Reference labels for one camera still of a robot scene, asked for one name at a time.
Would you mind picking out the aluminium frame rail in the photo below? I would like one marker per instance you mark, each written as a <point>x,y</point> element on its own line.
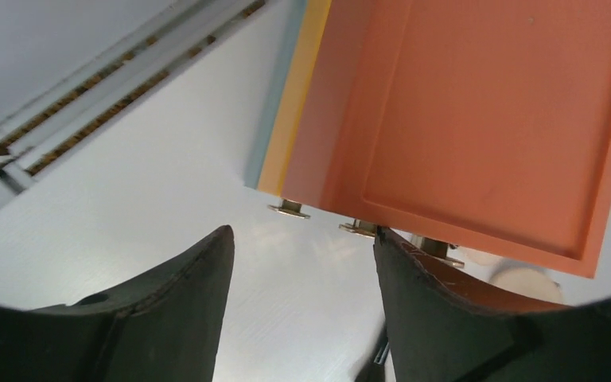
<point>42,133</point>

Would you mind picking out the black eyebrow comb brush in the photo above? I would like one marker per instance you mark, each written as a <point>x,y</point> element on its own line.
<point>374,369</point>

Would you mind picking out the orange yellow blue drawer box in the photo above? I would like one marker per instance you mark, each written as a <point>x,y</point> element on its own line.
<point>485,124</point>

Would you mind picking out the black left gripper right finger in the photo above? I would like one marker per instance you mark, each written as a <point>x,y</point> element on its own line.
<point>446,325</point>

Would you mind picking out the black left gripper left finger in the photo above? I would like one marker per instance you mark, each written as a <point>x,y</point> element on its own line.
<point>161,325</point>

